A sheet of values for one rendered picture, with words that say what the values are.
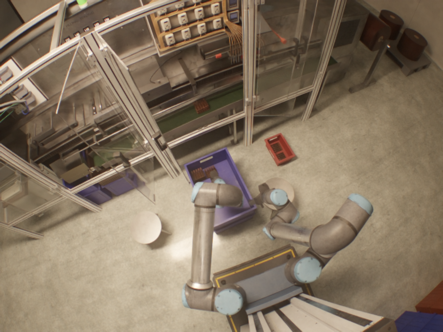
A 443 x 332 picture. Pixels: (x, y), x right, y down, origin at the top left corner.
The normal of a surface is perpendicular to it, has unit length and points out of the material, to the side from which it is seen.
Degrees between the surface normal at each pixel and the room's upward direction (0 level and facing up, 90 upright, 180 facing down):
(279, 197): 19
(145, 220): 0
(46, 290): 0
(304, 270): 5
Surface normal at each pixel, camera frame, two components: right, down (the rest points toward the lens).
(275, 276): -0.07, -0.41
